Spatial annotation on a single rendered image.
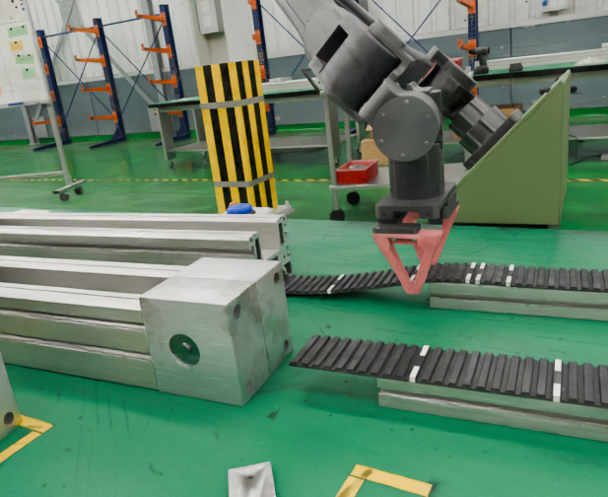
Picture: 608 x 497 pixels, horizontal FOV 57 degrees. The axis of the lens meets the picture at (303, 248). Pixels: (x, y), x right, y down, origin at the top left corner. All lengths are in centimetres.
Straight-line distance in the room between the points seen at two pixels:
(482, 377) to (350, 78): 31
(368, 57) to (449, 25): 777
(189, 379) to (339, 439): 15
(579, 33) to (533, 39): 53
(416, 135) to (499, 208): 43
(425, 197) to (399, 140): 10
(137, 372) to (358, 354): 21
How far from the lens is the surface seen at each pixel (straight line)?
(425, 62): 100
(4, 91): 639
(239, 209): 85
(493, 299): 62
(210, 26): 398
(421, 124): 50
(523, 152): 89
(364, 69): 57
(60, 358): 62
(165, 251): 74
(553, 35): 808
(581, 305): 62
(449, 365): 46
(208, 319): 47
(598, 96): 808
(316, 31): 64
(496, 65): 579
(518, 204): 90
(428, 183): 58
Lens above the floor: 105
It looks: 18 degrees down
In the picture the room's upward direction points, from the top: 7 degrees counter-clockwise
